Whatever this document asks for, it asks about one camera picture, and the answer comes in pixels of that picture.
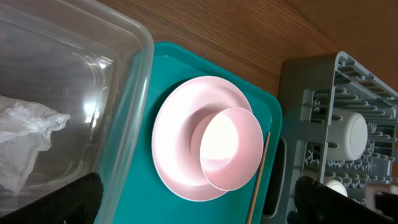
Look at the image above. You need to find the clear plastic bin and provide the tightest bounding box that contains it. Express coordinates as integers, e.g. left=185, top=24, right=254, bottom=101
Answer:
left=1, top=0, right=154, bottom=223

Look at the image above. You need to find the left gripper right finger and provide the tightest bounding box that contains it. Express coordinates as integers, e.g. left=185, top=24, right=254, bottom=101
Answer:
left=294, top=176, right=395, bottom=224

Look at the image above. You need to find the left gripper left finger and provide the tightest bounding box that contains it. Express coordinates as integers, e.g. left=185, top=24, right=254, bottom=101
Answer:
left=1, top=172, right=104, bottom=224

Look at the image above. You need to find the large pink plate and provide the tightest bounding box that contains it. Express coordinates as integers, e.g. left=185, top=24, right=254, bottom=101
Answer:
left=152, top=76, right=251, bottom=202

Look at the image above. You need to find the white napkin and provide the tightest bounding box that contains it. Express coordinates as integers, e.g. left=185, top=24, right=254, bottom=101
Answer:
left=1, top=96, right=70, bottom=195

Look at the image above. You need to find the small pink plate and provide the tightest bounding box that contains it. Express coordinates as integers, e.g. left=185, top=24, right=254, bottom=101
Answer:
left=190, top=107, right=264, bottom=191

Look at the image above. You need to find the grey dish rack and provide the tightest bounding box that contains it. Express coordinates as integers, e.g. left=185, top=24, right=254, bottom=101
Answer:
left=262, top=51, right=397, bottom=223

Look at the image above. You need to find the cream cup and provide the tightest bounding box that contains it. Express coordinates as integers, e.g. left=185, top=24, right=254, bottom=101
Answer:
left=324, top=179, right=348, bottom=197

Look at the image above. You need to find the grey bowl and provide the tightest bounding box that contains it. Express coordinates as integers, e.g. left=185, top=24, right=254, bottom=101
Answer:
left=327, top=108, right=368, bottom=161

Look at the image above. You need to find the wooden chopstick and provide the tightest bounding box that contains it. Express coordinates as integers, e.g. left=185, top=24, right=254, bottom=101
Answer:
left=246, top=132, right=271, bottom=224

